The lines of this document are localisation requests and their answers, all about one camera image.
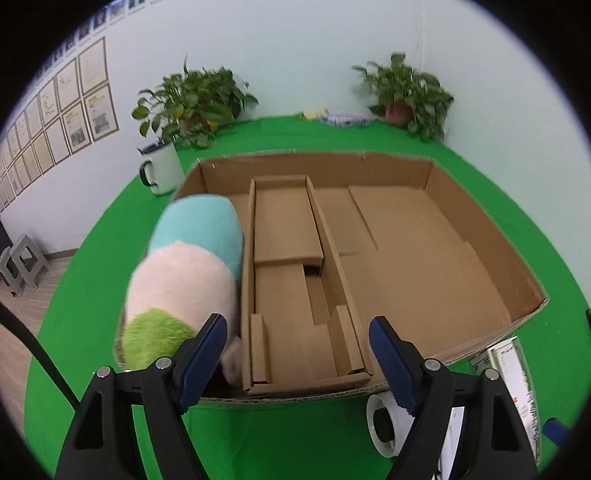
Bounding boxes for right potted green plant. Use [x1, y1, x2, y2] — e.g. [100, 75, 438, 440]
[352, 52, 455, 142]

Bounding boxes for large open cardboard tray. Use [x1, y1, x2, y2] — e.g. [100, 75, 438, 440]
[177, 152, 548, 404]

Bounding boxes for pink plush toy green hair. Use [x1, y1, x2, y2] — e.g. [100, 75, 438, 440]
[118, 194, 243, 387]

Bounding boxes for black cable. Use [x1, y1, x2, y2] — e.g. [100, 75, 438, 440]
[0, 303, 80, 411]

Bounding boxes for green table cloth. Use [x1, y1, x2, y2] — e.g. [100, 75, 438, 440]
[39, 117, 590, 479]

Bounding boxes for yellow small item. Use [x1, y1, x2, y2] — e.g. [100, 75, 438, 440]
[301, 109, 329, 122]

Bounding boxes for white enamel mug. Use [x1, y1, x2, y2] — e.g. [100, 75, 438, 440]
[138, 140, 185, 196]

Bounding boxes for white green medicine box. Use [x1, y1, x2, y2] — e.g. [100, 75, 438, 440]
[470, 336, 542, 465]

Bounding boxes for left potted green plant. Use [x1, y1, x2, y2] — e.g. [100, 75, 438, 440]
[131, 67, 259, 149]

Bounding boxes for white flat rectangular case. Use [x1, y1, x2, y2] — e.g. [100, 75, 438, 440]
[433, 407, 465, 480]

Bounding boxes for narrow brown cardboard box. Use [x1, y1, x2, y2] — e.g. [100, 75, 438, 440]
[240, 175, 373, 398]

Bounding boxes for white handheld device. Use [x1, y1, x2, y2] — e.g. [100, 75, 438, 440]
[366, 391, 415, 458]

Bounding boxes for potted green plant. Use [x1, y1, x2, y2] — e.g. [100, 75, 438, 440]
[131, 67, 259, 149]
[352, 52, 455, 142]

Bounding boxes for grey plastic stool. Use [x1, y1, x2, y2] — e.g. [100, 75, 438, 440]
[10, 234, 51, 290]
[0, 247, 24, 297]

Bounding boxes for small colourful packet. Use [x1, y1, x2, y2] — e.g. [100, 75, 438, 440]
[318, 114, 370, 128]

